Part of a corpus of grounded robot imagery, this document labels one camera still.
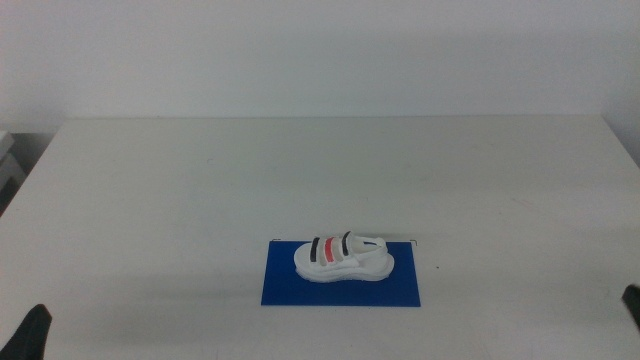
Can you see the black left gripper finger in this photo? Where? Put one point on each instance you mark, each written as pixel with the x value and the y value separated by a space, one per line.
pixel 27 335

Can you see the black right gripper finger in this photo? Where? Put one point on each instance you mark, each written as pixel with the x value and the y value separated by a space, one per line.
pixel 634 305

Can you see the blue rectangular mat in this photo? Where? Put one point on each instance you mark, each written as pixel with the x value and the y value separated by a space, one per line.
pixel 280 290

